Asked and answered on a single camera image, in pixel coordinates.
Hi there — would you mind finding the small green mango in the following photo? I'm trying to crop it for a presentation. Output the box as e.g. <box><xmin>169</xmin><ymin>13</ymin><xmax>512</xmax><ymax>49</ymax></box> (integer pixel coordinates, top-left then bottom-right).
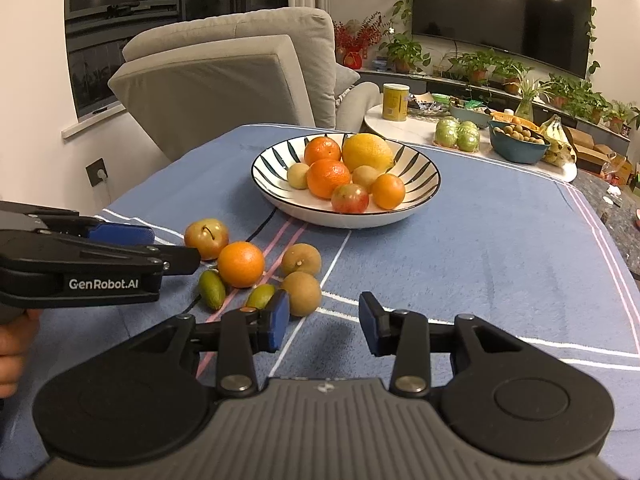
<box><xmin>245</xmin><ymin>284</ymin><xmax>277</xmax><ymax>310</ymax></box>
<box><xmin>198</xmin><ymin>270</ymin><xmax>227</xmax><ymax>311</ymax></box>

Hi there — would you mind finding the pale brown kiwi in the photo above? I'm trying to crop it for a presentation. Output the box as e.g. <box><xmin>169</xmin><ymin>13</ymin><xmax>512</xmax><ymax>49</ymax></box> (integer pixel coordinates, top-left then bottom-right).
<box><xmin>281</xmin><ymin>271</ymin><xmax>322</xmax><ymax>318</ymax></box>

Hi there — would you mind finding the red green apple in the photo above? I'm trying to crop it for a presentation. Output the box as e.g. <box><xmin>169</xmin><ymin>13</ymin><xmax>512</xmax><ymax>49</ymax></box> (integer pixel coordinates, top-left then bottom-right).
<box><xmin>183</xmin><ymin>218</ymin><xmax>229</xmax><ymax>261</ymax></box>

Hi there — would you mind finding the brown kiwi fruit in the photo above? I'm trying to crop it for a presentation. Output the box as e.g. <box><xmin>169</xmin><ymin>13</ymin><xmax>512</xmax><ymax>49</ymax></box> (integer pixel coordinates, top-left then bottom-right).
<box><xmin>280</xmin><ymin>243</ymin><xmax>322</xmax><ymax>278</ymax></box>
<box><xmin>352</xmin><ymin>165</ymin><xmax>382</xmax><ymax>193</ymax></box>

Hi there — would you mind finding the small back orange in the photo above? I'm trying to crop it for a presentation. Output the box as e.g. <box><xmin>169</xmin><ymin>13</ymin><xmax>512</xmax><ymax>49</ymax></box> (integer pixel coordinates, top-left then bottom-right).
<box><xmin>371</xmin><ymin>174</ymin><xmax>406</xmax><ymax>210</ymax></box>

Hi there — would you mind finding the small red apple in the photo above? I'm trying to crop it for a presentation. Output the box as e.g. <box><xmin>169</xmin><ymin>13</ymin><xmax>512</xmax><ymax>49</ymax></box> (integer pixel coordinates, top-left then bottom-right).
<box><xmin>331</xmin><ymin>183</ymin><xmax>370</xmax><ymax>214</ymax></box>

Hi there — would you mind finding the orange mandarin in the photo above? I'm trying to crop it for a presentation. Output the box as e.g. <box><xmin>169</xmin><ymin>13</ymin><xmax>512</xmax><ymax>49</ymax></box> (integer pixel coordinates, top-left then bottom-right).
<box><xmin>307</xmin><ymin>159</ymin><xmax>352</xmax><ymax>200</ymax></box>
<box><xmin>304</xmin><ymin>136</ymin><xmax>342</xmax><ymax>166</ymax></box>

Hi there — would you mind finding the large yellow lemon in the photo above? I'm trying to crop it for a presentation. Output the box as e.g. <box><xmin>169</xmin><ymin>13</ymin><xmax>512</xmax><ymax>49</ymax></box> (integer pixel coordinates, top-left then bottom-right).
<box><xmin>342</xmin><ymin>133</ymin><xmax>394</xmax><ymax>171</ymax></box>

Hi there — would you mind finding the person's left hand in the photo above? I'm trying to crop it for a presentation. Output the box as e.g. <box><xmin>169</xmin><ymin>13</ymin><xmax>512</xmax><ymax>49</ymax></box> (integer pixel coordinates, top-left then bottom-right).
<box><xmin>0</xmin><ymin>310</ymin><xmax>42</xmax><ymax>399</ymax></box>

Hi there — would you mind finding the blue striped tablecloth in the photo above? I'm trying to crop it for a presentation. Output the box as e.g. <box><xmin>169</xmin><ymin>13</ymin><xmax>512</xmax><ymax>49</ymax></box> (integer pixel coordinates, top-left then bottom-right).
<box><xmin>0</xmin><ymin>122</ymin><xmax>640</xmax><ymax>480</ymax></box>

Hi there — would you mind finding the white striped ceramic bowl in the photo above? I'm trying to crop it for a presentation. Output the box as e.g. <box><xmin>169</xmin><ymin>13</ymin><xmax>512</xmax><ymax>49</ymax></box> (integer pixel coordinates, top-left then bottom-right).
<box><xmin>250</xmin><ymin>133</ymin><xmax>440</xmax><ymax>230</ymax></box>

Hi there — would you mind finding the beige recliner armchair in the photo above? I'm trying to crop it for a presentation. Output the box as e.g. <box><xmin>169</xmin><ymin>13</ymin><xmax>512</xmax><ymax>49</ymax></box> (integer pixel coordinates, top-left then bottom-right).
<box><xmin>108</xmin><ymin>6</ymin><xmax>381</xmax><ymax>162</ymax></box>

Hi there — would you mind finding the round white coffee table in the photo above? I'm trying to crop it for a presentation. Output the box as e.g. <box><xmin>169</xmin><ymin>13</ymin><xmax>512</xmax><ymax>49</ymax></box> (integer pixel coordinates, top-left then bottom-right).
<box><xmin>364</xmin><ymin>104</ymin><xmax>577</xmax><ymax>182</ymax></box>

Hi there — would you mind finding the tray of green apples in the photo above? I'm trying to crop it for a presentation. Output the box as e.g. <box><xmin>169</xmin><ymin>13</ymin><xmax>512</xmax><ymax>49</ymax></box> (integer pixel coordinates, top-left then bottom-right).
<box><xmin>434</xmin><ymin>117</ymin><xmax>480</xmax><ymax>153</ymax></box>

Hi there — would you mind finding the teal bowl of longans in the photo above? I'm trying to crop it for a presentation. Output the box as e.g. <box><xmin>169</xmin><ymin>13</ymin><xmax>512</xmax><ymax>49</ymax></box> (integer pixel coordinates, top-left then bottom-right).
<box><xmin>489</xmin><ymin>120</ymin><xmax>550</xmax><ymax>165</ymax></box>

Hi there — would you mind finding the small teal snack dish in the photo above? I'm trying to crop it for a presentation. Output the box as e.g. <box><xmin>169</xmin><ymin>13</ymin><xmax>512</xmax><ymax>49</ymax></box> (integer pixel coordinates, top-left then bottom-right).
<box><xmin>449</xmin><ymin>106</ymin><xmax>492</xmax><ymax>129</ymax></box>

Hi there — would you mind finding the yellow tin can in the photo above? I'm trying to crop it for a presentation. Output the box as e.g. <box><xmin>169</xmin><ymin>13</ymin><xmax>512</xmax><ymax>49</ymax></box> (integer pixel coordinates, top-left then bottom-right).
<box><xmin>382</xmin><ymin>84</ymin><xmax>410</xmax><ymax>122</ymax></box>

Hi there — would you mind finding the bunch of bananas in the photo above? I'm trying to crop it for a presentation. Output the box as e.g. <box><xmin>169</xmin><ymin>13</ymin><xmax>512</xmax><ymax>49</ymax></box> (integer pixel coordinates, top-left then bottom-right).
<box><xmin>538</xmin><ymin>115</ymin><xmax>577</xmax><ymax>167</ymax></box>

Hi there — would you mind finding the cardboard box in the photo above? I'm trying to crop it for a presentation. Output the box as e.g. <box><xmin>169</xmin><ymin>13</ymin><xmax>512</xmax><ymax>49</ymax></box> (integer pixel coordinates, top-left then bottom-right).
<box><xmin>564</xmin><ymin>127</ymin><xmax>632</xmax><ymax>185</ymax></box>

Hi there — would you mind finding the dark tv console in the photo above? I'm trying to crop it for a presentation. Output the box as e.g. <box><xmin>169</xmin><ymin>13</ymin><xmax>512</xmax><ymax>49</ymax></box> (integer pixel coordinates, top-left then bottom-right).
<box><xmin>358</xmin><ymin>68</ymin><xmax>630</xmax><ymax>152</ymax></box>

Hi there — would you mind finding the glass vase green plant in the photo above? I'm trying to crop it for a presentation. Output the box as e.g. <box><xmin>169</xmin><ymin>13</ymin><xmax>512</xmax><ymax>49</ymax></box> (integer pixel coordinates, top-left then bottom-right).
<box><xmin>514</xmin><ymin>72</ymin><xmax>550</xmax><ymax>122</ymax></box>

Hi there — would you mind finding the potted green plant left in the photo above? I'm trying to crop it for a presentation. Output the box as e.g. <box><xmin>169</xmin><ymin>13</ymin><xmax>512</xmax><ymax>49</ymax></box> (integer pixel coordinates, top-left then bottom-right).
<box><xmin>380</xmin><ymin>34</ymin><xmax>431</xmax><ymax>74</ymax></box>

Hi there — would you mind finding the red flower pot plant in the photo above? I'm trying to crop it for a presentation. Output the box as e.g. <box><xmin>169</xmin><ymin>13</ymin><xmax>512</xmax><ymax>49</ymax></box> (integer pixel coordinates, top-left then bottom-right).
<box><xmin>333</xmin><ymin>11</ymin><xmax>388</xmax><ymax>70</ymax></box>

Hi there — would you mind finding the dark wall socket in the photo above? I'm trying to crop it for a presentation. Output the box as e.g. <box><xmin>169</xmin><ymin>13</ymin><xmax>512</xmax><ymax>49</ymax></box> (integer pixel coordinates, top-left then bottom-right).
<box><xmin>86</xmin><ymin>158</ymin><xmax>108</xmax><ymax>188</ymax></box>

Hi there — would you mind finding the dark window frame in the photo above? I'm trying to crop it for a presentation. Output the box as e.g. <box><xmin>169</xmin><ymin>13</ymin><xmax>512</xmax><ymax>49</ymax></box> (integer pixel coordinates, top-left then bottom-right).
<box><xmin>64</xmin><ymin>0</ymin><xmax>288</xmax><ymax>118</ymax></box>

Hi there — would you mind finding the wall mounted black television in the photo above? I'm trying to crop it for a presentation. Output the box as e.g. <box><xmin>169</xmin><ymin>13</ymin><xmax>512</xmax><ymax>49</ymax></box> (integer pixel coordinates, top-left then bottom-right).
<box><xmin>412</xmin><ymin>0</ymin><xmax>592</xmax><ymax>79</ymax></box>

